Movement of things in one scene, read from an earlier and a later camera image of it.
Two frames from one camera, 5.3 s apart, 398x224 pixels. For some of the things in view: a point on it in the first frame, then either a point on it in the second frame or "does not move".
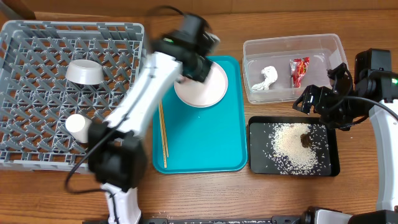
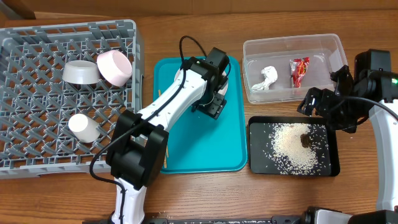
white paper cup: [79, 127] does not move
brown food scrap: [305, 140] does not move
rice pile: [295, 151] does not move
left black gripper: [203, 75] -> [216, 107]
